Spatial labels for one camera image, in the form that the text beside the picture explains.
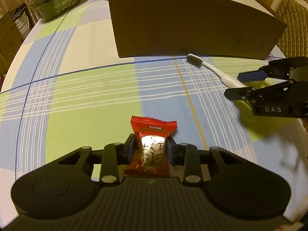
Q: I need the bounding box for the white toothbrush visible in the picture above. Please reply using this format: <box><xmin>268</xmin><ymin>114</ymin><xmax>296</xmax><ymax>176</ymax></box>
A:
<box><xmin>187</xmin><ymin>53</ymin><xmax>246</xmax><ymax>89</ymax></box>

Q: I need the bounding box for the red candy packet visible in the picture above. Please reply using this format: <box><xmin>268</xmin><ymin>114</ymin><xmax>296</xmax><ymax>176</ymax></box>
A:
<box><xmin>123</xmin><ymin>115</ymin><xmax>178</xmax><ymax>177</ymax></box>

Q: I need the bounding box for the quilted chair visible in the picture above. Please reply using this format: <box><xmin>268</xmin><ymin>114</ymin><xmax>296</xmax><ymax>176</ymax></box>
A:
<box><xmin>274</xmin><ymin>0</ymin><xmax>308</xmax><ymax>58</ymax></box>

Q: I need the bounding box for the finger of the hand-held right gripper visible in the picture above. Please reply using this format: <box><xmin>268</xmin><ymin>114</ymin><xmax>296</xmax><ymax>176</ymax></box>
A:
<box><xmin>224</xmin><ymin>80</ymin><xmax>308</xmax><ymax>104</ymax></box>
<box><xmin>237</xmin><ymin>56</ymin><xmax>308</xmax><ymax>82</ymax></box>

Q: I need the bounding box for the charger cable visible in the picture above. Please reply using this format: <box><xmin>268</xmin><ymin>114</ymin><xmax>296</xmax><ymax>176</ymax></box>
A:
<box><xmin>280</xmin><ymin>0</ymin><xmax>300</xmax><ymax>17</ymax></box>

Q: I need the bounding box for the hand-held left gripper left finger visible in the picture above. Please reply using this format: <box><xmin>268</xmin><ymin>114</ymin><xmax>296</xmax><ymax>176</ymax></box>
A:
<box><xmin>56</xmin><ymin>133</ymin><xmax>137</xmax><ymax>186</ymax></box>

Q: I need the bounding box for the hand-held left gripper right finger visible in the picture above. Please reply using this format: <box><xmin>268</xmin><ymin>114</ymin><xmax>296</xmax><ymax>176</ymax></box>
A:
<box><xmin>166</xmin><ymin>136</ymin><xmax>244</xmax><ymax>186</ymax></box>

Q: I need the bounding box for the brown cardboard box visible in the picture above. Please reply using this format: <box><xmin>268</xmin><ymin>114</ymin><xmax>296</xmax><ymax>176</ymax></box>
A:
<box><xmin>107</xmin><ymin>0</ymin><xmax>288</xmax><ymax>60</ymax></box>

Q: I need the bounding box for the stack of metal bowls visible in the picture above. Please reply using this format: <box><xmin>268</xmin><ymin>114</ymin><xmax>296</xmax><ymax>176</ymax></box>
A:
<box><xmin>13</xmin><ymin>3</ymin><xmax>30</xmax><ymax>38</ymax></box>

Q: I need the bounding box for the instant noodle pack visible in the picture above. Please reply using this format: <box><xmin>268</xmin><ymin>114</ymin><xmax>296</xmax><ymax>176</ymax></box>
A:
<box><xmin>29</xmin><ymin>0</ymin><xmax>86</xmax><ymax>22</ymax></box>

